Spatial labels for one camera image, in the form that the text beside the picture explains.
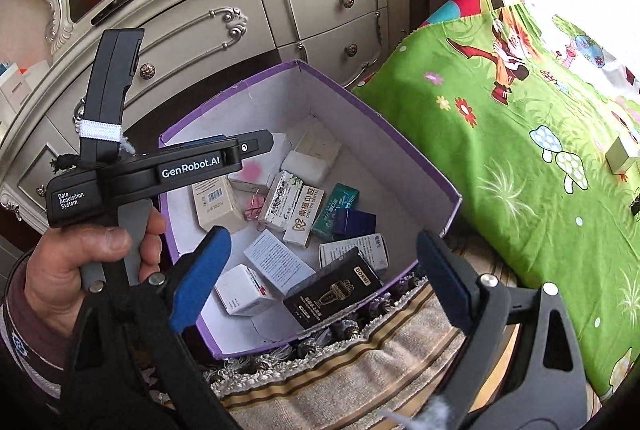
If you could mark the white box green print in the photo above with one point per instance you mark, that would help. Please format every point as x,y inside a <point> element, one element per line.
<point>281,201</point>

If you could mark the green printed blanket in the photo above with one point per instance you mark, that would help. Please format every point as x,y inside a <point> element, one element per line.
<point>500,160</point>

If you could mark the striped fringed cloth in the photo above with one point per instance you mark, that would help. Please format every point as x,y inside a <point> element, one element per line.
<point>360,370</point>

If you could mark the white box gold red print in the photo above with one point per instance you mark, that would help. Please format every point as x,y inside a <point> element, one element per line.
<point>302,217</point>

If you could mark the person's left forearm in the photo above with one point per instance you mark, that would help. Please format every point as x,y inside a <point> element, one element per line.
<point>30,370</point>

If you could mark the wide dresser drawer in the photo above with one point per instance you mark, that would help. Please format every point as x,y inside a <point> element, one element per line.
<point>190,45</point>

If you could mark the person's left hand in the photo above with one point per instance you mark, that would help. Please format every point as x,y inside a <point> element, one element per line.
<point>55,280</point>

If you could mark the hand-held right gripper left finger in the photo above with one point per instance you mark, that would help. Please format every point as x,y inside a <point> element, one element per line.
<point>200,280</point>

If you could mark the dark blue box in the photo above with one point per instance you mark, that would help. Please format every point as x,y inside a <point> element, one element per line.
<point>354,222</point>

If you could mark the beige flat box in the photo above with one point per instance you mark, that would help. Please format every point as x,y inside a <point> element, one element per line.
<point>317,137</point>

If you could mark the pink binder clips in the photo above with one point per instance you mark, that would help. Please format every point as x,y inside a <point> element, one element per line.
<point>255,209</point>

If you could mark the beige box with barcode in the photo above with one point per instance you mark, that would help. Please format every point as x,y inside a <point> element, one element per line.
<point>217,205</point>

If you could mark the black box gold print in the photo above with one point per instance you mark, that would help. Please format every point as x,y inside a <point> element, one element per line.
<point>332,292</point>

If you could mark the white box with small text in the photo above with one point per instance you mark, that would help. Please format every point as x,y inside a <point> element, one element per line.
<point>277,262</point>

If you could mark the teal green box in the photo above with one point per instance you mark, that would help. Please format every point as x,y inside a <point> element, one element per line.
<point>335,210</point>

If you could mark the white storage box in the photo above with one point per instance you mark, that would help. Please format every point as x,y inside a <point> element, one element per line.
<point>15,87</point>

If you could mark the white rounded box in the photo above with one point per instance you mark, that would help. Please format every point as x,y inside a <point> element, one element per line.
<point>310,164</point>

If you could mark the purple cardboard box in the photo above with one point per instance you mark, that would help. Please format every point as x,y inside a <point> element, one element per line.
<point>380,150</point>

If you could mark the white box pink mark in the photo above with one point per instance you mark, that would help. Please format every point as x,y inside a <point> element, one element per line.
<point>252,175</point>

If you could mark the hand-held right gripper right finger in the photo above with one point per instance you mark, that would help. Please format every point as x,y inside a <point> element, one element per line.
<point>445,277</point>

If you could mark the small beige box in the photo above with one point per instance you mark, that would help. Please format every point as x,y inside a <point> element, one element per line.
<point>620,155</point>

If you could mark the white box grey text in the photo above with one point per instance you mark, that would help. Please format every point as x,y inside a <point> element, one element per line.
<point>350,250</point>

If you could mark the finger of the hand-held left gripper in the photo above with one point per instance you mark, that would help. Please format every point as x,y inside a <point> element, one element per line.
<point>255,144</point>

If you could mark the plain white box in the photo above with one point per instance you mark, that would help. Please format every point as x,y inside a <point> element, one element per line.
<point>281,147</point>

